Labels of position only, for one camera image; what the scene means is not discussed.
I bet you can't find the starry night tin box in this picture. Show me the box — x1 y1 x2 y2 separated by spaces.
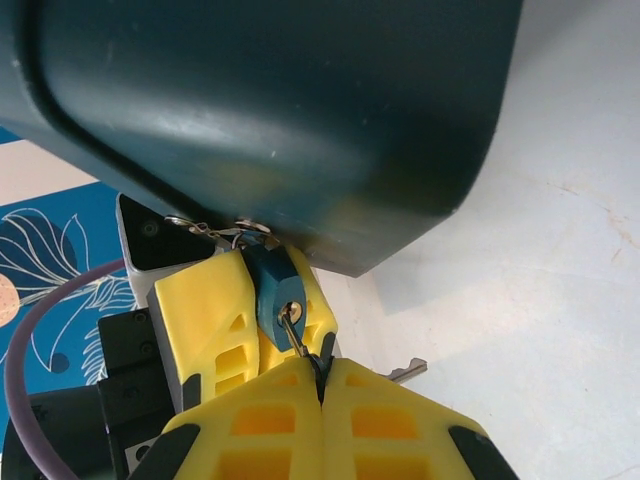
0 0 524 279

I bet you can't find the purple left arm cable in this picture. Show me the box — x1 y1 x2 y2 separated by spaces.
3 257 132 480

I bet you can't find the small blue padlock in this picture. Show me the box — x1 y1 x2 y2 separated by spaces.
243 243 309 351

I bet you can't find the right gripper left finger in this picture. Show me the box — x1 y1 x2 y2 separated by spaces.
127 357 324 480

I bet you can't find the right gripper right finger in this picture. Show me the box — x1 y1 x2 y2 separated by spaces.
319 356 522 480

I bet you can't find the small silver spare key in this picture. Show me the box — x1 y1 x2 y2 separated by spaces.
382 356 430 385

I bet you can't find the blue floral wall panel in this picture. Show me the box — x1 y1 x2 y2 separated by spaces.
0 180 139 401

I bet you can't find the small black-headed key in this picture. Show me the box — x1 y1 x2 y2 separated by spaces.
276 304 335 406

